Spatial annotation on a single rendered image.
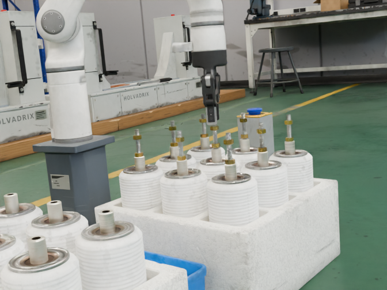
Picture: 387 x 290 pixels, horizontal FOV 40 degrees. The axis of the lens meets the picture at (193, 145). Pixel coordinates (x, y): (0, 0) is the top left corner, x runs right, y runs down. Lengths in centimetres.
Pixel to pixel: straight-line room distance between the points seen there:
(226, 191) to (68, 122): 49
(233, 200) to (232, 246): 8
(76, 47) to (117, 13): 621
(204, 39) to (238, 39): 545
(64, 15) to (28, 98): 203
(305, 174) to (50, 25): 66
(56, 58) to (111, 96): 241
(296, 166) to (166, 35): 364
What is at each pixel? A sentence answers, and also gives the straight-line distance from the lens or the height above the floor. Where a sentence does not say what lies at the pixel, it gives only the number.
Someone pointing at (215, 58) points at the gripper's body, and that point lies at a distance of 111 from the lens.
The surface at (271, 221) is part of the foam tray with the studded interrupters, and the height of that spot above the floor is 18.
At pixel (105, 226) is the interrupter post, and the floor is 26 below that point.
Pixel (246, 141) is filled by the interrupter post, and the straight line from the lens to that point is 125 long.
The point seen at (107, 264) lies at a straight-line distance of 75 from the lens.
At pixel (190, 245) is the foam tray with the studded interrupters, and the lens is 101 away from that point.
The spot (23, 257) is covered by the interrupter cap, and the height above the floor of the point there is 25.
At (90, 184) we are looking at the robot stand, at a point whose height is 20.
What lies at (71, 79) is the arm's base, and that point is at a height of 45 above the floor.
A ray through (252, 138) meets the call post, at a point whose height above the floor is 26.
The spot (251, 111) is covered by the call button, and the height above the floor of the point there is 32.
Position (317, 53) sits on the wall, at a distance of 619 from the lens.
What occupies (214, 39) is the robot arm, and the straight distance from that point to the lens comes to 111.
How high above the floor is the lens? 50
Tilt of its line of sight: 10 degrees down
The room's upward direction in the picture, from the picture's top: 5 degrees counter-clockwise
